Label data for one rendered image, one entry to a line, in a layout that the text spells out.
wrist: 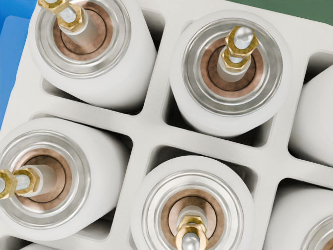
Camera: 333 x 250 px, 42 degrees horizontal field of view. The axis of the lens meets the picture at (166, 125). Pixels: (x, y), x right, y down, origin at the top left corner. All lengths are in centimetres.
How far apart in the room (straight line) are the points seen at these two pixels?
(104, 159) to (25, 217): 7
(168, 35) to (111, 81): 10
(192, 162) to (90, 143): 8
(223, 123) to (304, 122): 9
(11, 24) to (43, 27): 30
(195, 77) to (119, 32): 7
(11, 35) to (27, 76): 22
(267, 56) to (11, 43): 40
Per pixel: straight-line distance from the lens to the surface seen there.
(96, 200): 34
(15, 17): 66
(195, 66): 33
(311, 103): 37
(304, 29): 43
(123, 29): 34
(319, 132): 36
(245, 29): 25
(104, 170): 34
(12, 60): 64
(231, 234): 33
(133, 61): 34
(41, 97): 43
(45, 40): 36
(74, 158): 34
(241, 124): 33
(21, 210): 35
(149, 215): 33
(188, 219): 29
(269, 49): 34
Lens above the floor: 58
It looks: 84 degrees down
